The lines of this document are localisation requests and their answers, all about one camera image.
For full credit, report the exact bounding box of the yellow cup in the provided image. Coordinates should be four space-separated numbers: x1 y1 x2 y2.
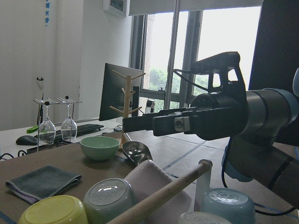
18 195 88 224

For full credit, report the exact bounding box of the white wire cup rack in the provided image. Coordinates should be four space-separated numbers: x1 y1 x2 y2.
109 159 213 224

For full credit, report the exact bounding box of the large dark monitor back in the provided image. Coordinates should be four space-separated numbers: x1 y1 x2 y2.
243 0 299 147

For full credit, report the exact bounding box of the green plastic clamp tool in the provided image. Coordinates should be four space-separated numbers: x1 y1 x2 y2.
26 125 39 133

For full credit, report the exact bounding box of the grey folded cloth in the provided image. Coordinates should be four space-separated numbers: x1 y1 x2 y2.
6 165 82 205

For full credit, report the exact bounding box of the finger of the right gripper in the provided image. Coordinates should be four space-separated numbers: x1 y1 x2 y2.
122 111 182 133

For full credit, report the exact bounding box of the wine glass rack stand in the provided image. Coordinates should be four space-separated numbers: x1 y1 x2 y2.
33 96 82 151

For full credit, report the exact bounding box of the black computer mouse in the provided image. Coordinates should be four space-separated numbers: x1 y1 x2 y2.
15 135 37 146

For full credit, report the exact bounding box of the black keyboard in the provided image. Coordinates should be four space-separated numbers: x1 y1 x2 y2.
34 124 105 140

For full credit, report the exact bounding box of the wooden mug tree stand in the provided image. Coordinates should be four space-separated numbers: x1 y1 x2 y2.
109 69 146 151

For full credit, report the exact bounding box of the large metal scoop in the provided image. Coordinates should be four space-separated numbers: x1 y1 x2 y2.
122 141 153 166

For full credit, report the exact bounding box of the hanging wine glass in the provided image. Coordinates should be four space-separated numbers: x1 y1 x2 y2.
38 101 56 146
60 100 77 142

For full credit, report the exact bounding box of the green bowl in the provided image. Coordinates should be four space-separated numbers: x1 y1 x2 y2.
80 136 120 161

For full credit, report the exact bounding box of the pink cup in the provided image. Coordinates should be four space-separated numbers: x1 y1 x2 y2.
124 160 192 224

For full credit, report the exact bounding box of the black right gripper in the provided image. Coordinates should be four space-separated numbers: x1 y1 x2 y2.
152 92 248 140

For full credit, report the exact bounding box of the white cup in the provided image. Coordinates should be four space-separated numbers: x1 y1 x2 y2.
177 211 230 224

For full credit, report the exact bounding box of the right hanging wine glass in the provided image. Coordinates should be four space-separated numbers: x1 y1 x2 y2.
60 100 77 142

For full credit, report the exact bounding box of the grey cup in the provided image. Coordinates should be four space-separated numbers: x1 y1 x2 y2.
83 178 136 224

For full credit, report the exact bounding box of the left hanging wine glass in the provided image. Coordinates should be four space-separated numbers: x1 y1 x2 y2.
38 101 56 146

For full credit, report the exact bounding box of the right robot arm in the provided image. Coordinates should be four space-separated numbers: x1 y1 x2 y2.
122 67 299 207

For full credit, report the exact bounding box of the blue cup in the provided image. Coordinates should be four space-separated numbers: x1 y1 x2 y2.
201 188 256 224

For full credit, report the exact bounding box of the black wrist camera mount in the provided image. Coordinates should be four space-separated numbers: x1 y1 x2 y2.
173 51 247 95

